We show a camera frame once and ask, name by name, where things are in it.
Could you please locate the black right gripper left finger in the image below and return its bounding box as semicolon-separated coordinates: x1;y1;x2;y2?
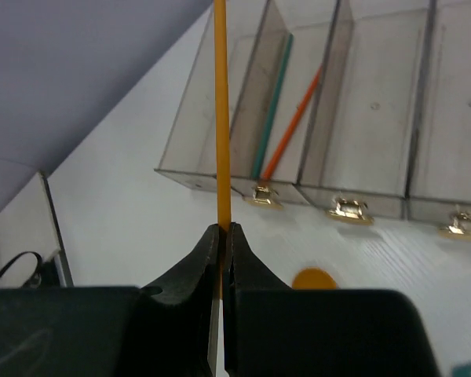
0;225;222;376

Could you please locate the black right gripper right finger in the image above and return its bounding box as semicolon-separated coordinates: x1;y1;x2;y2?
223;223;440;376

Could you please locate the yellow plastic spoon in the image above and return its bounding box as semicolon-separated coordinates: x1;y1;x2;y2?
291;267;338;290

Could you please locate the teal chopstick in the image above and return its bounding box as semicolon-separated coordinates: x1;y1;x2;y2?
250;33;294;180

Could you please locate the clear tray far end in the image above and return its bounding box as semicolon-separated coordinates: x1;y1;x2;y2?
155;1;276;192

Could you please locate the clear tray end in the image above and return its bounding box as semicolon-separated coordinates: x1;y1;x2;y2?
155;1;276;192
407;1;471;241

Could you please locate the clear tray near end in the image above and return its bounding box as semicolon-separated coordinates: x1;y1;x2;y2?
407;1;471;241

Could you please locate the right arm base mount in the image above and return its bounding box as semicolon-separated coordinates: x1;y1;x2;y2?
0;251;61;289

